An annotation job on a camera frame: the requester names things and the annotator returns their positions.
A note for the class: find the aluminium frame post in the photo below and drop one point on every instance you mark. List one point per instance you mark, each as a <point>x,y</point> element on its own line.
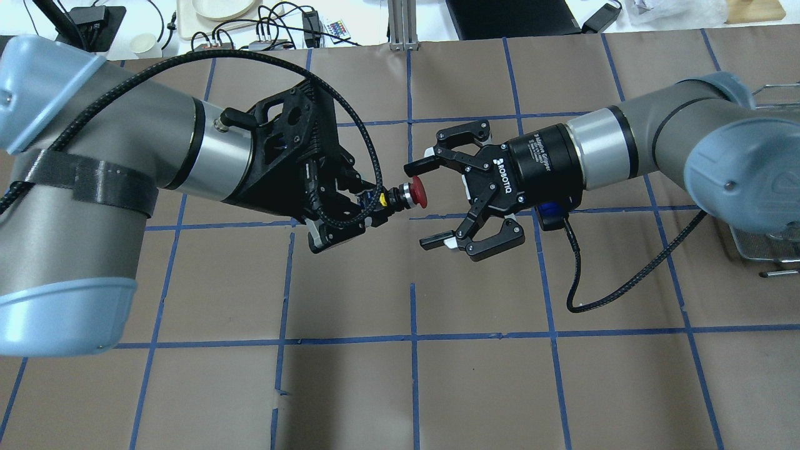
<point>402,25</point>

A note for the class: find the black laptop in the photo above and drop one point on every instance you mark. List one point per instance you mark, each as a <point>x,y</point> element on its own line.
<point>477,20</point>

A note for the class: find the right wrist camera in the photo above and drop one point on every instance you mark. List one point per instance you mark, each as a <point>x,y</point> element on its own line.
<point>551,216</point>

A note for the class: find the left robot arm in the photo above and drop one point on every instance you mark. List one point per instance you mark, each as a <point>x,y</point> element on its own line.
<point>93,145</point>

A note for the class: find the black power adapter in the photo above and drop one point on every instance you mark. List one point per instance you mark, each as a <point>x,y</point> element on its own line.
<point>603,18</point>

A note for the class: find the wooden cutting board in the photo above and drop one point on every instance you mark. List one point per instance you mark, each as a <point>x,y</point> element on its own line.
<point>750,12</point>

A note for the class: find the red emergency stop button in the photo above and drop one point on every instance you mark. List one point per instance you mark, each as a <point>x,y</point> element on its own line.
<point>407,196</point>

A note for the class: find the beige tray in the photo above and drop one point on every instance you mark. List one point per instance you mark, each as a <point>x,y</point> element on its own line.
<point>188,22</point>

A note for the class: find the black monitor stand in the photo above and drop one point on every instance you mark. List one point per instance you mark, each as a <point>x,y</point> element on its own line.
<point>91,28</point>

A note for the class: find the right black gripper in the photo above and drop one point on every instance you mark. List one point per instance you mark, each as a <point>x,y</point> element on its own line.
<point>539,164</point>

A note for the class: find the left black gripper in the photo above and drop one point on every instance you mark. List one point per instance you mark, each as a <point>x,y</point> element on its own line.
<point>270,192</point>

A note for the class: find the white paper cup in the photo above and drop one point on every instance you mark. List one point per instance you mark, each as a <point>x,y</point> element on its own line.
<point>145,46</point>

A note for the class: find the clear plastic bag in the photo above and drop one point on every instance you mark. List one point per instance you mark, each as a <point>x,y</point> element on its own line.
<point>677,14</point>

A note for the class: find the beige round plate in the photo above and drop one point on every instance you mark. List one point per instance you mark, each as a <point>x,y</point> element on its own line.
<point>220,11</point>

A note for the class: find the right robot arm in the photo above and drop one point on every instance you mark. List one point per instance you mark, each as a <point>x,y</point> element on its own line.
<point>738,162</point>

